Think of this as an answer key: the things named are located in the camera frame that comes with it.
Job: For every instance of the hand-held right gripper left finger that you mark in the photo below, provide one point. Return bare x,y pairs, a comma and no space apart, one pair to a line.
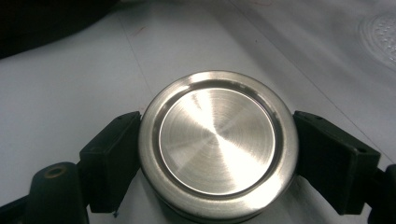
109,161

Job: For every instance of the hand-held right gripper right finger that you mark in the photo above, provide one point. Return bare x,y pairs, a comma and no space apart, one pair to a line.
336,161

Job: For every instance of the clear glass jar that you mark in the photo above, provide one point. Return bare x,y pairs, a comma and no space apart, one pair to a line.
381,40

